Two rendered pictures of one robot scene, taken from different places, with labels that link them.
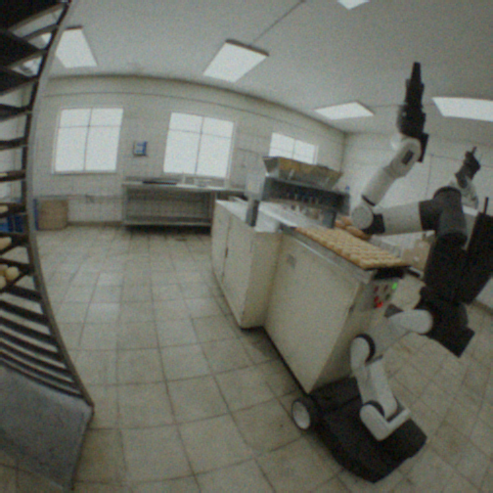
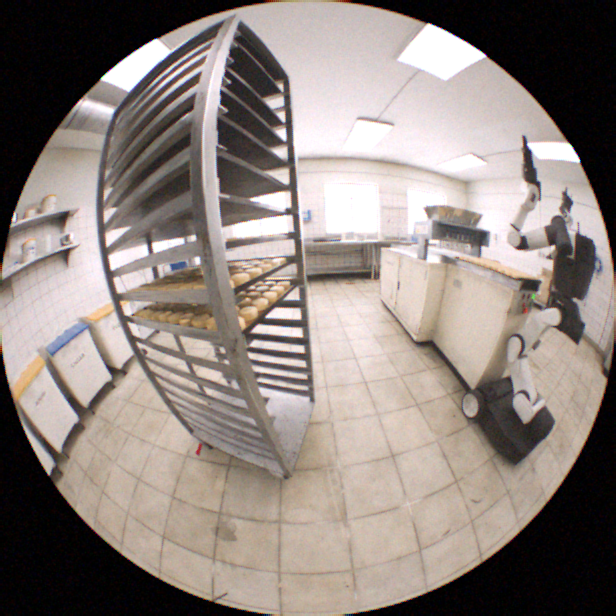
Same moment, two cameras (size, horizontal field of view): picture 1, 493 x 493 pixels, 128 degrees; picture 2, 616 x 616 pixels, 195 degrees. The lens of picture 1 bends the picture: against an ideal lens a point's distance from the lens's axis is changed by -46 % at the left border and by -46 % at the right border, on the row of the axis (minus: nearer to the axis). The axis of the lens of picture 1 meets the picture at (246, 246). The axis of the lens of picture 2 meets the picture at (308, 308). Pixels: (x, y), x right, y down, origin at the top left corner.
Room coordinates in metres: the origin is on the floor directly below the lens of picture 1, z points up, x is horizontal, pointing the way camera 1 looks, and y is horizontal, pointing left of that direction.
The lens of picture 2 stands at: (-0.24, 0.28, 1.05)
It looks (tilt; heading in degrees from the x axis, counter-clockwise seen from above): 23 degrees down; 27
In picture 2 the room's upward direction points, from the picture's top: 4 degrees counter-clockwise
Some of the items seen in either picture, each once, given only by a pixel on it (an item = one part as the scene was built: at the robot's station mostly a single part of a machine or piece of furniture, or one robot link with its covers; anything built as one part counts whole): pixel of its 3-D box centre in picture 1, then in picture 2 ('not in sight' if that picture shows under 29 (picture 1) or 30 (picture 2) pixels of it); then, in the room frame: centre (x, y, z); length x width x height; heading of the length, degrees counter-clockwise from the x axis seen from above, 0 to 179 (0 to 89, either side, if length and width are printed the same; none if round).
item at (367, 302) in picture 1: (380, 293); (525, 302); (0.79, -0.64, 0.77); 0.24 x 0.04 x 0.14; 112
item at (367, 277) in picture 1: (269, 218); (433, 254); (1.65, -0.14, 0.87); 2.01 x 0.03 x 0.07; 22
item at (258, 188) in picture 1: (296, 205); (452, 242); (1.60, -0.32, 1.01); 0.72 x 0.33 x 0.34; 112
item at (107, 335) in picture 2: not in sight; (113, 335); (-0.28, 2.89, 0.38); 0.64 x 0.54 x 0.77; 115
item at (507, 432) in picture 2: (373, 419); (519, 409); (0.47, -0.77, 0.19); 0.64 x 0.52 x 0.33; 22
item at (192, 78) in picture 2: not in sight; (143, 120); (-0.10, 0.84, 1.50); 0.64 x 0.03 x 0.03; 101
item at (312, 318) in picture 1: (318, 310); (478, 322); (1.13, -0.51, 0.45); 0.70 x 0.34 x 0.90; 22
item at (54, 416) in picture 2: not in sight; (45, 405); (-1.43, 2.29, 0.38); 0.64 x 0.54 x 0.77; 118
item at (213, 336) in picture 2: not in sight; (161, 324); (-0.10, 0.83, 0.87); 0.64 x 0.03 x 0.03; 101
